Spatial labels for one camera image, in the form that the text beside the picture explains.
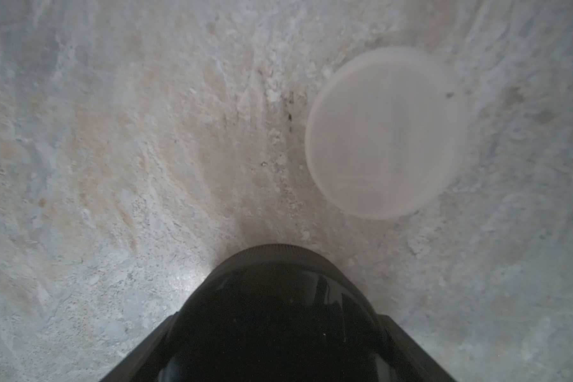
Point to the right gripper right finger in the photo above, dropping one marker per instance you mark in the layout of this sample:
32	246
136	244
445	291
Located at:
407	360

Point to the black round jar lid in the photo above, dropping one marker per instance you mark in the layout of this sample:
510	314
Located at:
277	312

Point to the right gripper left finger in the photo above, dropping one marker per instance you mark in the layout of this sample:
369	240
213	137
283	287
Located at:
145	362

